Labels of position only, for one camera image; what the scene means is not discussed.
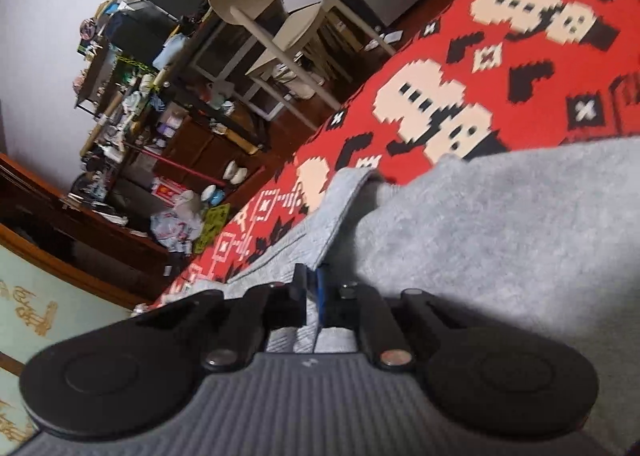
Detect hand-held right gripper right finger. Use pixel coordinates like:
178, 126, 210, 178
316, 263, 501, 372

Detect white paper scrap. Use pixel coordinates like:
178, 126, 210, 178
365, 30, 403, 51

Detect red white cardboard box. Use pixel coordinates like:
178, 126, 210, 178
152, 176, 183, 201

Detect red patterned knit blanket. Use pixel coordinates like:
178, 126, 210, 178
132, 0, 640, 309

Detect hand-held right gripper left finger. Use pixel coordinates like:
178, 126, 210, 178
132, 263, 308, 373

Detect brown wooden door frame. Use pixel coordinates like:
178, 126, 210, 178
0, 151, 171, 307

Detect black frame desk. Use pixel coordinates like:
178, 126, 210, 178
165, 0, 346, 157

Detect light green door panel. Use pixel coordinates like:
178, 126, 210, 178
0, 241, 131, 437

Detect cluttered black metal shelf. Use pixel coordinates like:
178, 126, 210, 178
75, 0, 151, 117

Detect brown wooden drawer cabinet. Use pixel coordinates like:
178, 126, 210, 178
120, 110, 251, 197

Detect red handle broom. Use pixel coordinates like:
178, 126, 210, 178
127, 143, 211, 184

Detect black computer case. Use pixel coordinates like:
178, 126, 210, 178
107, 6, 176, 66

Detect white bag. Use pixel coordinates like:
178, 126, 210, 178
272, 63, 321, 99

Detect white plastic bags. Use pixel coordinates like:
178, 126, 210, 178
150, 191, 206, 254

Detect grey t-shirt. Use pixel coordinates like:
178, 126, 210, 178
220, 136, 640, 456

